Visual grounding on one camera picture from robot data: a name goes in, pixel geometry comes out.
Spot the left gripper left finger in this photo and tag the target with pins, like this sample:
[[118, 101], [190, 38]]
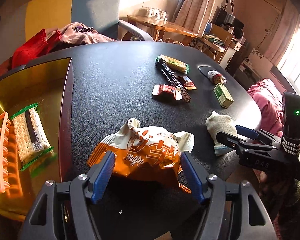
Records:
[[60, 210]]

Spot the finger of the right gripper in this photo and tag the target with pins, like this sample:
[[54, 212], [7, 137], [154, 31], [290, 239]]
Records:
[[230, 139], [260, 136]]

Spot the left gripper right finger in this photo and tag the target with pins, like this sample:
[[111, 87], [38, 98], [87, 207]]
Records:
[[234, 211]]

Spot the beige knit sock roll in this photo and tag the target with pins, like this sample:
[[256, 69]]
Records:
[[220, 123]]

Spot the green white small carton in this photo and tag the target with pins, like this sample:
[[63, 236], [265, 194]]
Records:
[[223, 95]]

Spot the large cracker pack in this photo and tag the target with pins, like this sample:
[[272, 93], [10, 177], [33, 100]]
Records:
[[34, 149]]

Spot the orange muffin snack bag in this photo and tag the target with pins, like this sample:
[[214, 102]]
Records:
[[145, 153]]

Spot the red small snack packet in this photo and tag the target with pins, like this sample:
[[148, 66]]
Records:
[[166, 91]]

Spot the orange plastic rack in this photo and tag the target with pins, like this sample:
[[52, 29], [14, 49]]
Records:
[[0, 154]]

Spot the gloved right hand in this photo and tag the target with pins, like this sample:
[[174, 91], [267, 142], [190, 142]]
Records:
[[277, 191]]

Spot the pink bed cover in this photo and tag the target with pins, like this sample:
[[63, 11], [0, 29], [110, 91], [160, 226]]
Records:
[[269, 101]]

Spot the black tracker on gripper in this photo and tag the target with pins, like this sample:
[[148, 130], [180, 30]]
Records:
[[291, 123]]

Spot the white small cabinet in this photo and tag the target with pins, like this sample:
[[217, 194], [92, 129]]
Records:
[[233, 47]]

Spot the wooden chair with clothes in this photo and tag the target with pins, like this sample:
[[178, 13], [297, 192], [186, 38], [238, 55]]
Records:
[[214, 44]]

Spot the right window curtain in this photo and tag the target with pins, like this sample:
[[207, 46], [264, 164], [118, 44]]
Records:
[[289, 24]]

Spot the window curtain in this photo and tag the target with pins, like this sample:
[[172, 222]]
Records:
[[193, 15], [289, 24]]

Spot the black monitor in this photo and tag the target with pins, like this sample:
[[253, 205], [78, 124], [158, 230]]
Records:
[[227, 20]]

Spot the gold red tin box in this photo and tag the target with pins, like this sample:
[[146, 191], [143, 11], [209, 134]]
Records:
[[45, 84]]

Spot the wooden side table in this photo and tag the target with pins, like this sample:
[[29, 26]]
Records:
[[160, 27]]

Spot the middle window curtain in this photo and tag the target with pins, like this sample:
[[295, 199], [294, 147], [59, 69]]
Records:
[[193, 15]]

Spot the clear glass tray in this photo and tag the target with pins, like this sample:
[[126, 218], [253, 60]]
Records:
[[155, 13]]

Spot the red cloth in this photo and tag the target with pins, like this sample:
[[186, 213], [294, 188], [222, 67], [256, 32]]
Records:
[[38, 45]]

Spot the pink brown cloth pile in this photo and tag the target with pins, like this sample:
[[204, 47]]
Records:
[[76, 34]]

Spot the grey yellow blue armchair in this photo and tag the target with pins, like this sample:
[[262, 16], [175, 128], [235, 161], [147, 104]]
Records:
[[27, 20]]

